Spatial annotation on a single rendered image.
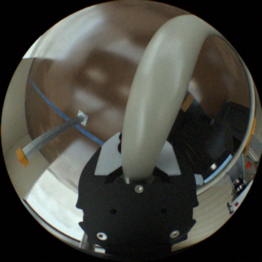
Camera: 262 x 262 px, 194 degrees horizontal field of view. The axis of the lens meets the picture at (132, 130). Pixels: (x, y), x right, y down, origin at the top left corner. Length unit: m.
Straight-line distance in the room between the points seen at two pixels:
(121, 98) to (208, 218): 6.75
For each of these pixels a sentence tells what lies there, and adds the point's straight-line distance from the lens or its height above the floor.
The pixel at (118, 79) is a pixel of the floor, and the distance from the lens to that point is 1.04.
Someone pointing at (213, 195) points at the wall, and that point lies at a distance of 6.15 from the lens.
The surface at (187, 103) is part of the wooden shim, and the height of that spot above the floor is 0.03.
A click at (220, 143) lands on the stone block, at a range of 0.77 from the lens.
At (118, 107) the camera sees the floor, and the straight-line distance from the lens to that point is 1.02.
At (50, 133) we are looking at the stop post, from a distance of 0.98.
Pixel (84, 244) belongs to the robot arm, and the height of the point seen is 1.32.
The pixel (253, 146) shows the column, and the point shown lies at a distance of 1.63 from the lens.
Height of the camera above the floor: 0.98
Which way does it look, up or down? 65 degrees down
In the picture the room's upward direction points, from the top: 167 degrees counter-clockwise
